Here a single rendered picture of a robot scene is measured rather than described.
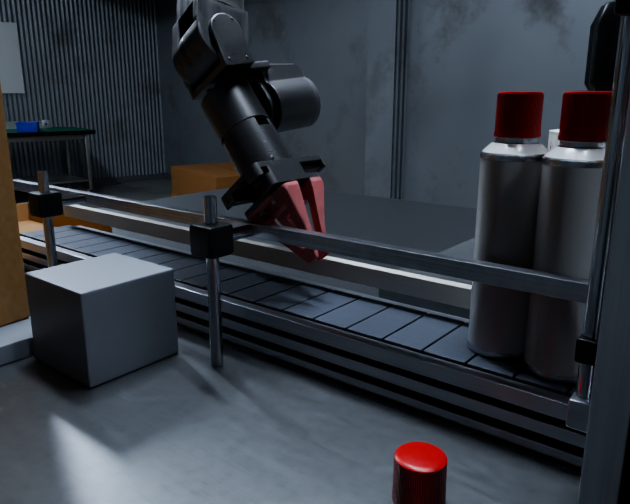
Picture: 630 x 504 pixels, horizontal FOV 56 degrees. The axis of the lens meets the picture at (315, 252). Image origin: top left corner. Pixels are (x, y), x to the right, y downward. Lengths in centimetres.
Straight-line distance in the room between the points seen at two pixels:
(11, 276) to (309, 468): 39
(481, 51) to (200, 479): 419
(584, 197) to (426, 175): 434
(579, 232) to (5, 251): 54
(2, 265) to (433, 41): 427
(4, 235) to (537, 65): 383
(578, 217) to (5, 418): 46
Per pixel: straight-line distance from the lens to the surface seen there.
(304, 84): 69
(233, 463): 45
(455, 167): 459
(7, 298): 70
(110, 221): 93
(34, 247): 95
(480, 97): 446
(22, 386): 61
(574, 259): 45
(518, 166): 46
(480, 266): 46
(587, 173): 44
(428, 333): 54
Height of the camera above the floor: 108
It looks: 15 degrees down
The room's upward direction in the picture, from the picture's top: straight up
